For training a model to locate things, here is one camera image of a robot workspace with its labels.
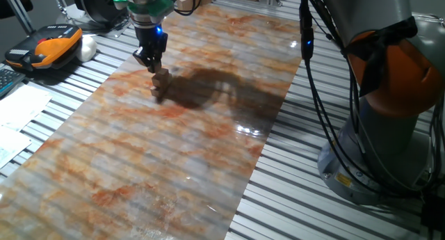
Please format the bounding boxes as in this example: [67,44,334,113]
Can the black sleeved forearm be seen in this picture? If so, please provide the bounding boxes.
[0,0,34,20]

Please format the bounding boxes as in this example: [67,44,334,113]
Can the blank white paper sheet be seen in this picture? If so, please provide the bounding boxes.
[0,83,53,131]

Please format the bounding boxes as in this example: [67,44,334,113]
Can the black round drum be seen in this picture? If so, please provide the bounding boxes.
[72,0,128,25]

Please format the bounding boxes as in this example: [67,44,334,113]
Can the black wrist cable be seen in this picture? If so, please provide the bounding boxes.
[170,0,204,17]

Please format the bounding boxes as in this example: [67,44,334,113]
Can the black keyboard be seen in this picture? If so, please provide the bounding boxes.
[0,67,27,99]

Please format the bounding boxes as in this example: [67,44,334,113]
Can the white paper with print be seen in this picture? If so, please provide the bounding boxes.
[0,125,33,170]

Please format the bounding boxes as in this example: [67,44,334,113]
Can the grey aluminium bar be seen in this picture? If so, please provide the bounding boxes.
[1,0,36,35]

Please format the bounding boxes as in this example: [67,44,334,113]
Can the orange marble pattern sheet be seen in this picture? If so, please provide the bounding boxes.
[0,3,303,240]

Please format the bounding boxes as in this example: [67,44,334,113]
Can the orange and black teach pendant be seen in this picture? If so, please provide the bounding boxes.
[4,23,83,72]

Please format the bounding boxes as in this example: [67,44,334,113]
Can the black strap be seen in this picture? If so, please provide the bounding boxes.
[346,16,419,98]

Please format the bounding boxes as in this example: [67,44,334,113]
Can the grey metal base plate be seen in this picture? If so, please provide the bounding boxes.
[57,5,138,39]

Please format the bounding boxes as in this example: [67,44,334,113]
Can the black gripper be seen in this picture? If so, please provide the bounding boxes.
[131,24,169,74]

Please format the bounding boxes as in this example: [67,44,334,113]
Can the white rounded object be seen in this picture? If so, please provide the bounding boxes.
[75,34,98,63]

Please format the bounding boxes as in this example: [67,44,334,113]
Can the small brown cardboard box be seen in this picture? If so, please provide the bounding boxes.
[175,0,213,12]

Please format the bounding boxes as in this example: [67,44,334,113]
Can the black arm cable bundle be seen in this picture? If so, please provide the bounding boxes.
[298,0,445,199]

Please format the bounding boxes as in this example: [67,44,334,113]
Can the green gripper mount plate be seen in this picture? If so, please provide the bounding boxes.
[111,0,175,26]

